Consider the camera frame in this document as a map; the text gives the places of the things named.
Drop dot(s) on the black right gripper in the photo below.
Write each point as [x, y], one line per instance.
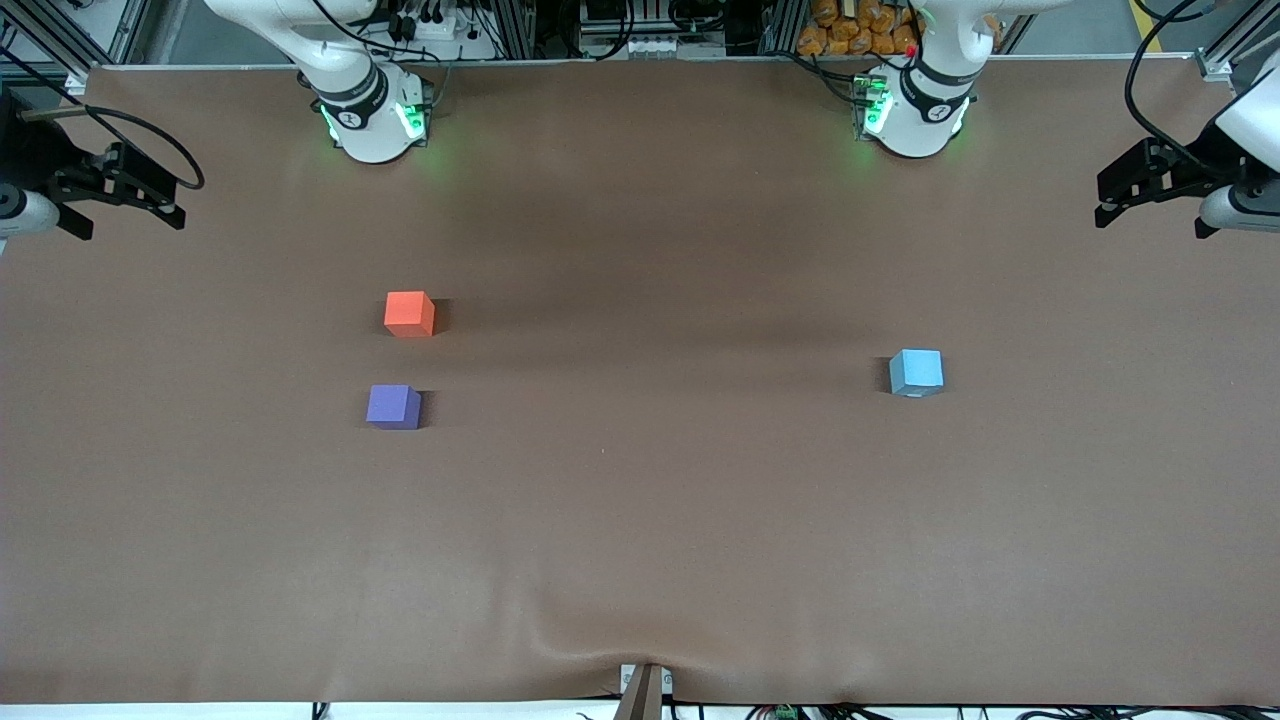
[30, 150]

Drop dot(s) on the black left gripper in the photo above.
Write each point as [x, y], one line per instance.
[1197, 157]

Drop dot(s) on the light blue cube block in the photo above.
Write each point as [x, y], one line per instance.
[917, 371]

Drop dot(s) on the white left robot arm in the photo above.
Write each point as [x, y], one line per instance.
[915, 120]

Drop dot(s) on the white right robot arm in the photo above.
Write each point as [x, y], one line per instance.
[375, 130]

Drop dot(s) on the orange cube block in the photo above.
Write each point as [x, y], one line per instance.
[409, 312]

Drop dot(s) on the purple cube block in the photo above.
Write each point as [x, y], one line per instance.
[393, 406]

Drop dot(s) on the white terminal block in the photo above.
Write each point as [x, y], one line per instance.
[672, 46]

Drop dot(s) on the bag of orange items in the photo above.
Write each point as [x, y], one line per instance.
[850, 25]

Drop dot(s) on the white power strip with plugs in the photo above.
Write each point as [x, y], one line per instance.
[450, 40]

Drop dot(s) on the brown table cover mat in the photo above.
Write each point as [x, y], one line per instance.
[640, 520]

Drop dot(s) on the green plug connector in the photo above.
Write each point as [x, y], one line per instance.
[784, 712]

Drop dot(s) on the aluminium frame profile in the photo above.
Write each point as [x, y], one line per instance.
[60, 40]
[1240, 45]

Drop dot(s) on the brown camera mount post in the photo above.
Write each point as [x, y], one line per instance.
[642, 695]

